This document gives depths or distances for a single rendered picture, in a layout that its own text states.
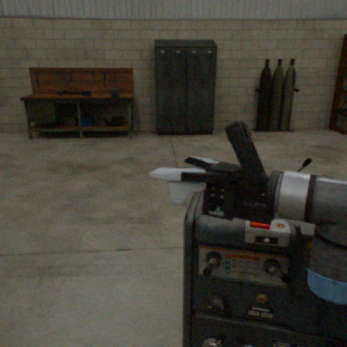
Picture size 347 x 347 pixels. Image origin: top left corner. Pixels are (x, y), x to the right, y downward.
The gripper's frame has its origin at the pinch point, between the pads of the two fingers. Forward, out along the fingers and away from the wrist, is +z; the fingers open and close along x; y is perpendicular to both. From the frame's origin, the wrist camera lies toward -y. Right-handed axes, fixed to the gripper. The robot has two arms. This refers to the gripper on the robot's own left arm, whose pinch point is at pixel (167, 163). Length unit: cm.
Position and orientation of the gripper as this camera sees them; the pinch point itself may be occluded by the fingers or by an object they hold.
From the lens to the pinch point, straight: 60.4
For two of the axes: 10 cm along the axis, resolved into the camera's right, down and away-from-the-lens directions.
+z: -9.0, -1.4, 4.1
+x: 4.3, -1.6, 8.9
